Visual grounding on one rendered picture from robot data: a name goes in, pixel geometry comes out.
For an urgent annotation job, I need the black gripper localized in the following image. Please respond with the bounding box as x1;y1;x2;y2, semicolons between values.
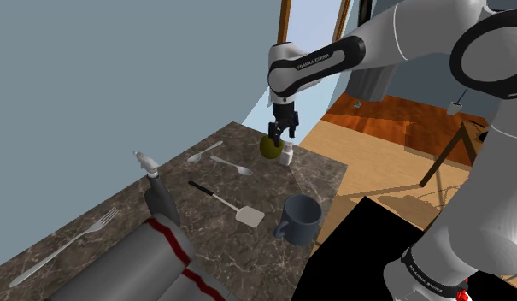
267;101;300;148

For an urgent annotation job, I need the white shaker bottle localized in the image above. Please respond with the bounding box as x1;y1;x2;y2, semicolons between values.
279;141;295;167

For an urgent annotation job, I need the olive green round fruit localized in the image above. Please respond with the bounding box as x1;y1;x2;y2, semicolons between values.
259;133;285;161

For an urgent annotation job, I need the silver spoon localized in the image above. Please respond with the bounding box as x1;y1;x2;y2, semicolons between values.
209;155;254;177
186;140;225;164

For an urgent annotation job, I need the dark blue mug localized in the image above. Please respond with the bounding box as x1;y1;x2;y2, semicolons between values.
273;193;323;247

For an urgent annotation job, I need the wooden-framed doorway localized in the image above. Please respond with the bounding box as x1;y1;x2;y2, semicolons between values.
276;0;353;45

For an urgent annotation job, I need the black robot stand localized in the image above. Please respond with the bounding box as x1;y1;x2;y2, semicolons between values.
291;195;517;301

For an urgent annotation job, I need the dark spray bottle white nozzle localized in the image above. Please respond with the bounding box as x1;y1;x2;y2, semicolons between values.
132;150;181;227

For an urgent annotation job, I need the dark wooden-legged table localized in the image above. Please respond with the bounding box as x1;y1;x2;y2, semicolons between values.
418;120;491;189

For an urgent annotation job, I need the grey cylinder with red band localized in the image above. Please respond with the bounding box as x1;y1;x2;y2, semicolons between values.
44;212;239;301

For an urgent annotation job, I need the silver fork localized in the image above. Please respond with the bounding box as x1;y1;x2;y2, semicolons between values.
8;206;120;289

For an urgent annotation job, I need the black-handled silver spatula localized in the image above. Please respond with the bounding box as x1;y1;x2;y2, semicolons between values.
187;180;267;229

